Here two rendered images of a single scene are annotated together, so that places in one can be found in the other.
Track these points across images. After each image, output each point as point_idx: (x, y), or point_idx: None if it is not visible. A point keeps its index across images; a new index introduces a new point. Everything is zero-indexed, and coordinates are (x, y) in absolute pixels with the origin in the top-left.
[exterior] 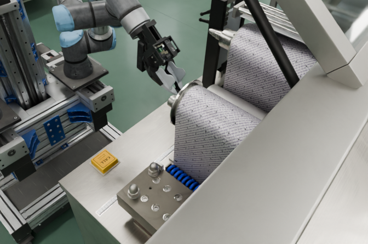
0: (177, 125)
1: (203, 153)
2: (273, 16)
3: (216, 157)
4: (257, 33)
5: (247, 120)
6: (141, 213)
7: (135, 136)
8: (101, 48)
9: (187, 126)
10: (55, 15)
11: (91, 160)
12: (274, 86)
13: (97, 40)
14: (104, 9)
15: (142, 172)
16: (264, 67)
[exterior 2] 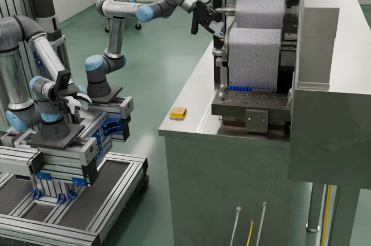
0: (230, 52)
1: (250, 61)
2: None
3: (260, 57)
4: None
5: (269, 29)
6: (232, 104)
7: (185, 99)
8: (117, 66)
9: (238, 48)
10: (143, 10)
11: (170, 113)
12: (268, 20)
13: (115, 59)
14: (165, 4)
15: (216, 94)
16: (260, 11)
